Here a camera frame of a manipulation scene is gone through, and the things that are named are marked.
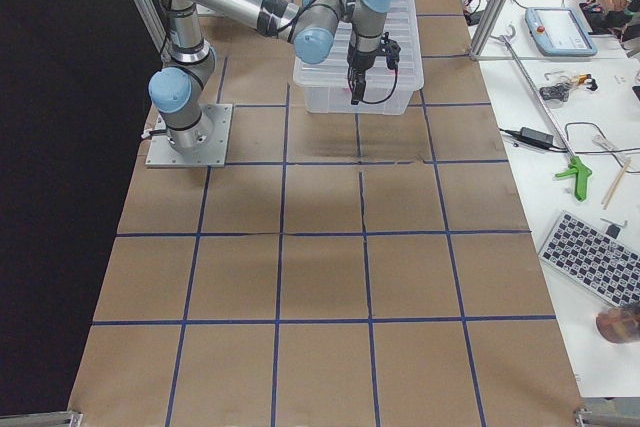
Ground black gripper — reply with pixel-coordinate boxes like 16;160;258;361
347;32;401;105

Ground clear plastic box lid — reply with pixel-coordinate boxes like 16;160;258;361
293;0;424;102

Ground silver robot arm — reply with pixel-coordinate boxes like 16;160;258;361
148;0;400;154

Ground clear plastic storage box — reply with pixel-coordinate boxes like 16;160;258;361
294;0;414;115

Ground black power adapter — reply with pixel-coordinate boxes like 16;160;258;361
500;127;566;152

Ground teach pendant tablet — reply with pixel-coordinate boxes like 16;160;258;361
525;7;598;57

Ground wooden chopsticks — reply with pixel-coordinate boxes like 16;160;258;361
601;158;632;210

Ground checkered calibration board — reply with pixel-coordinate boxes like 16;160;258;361
539;211;639;307

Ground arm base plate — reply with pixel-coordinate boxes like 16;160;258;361
145;104;234;168

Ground green handled reacher grabber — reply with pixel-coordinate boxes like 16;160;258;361
491;23;592;202

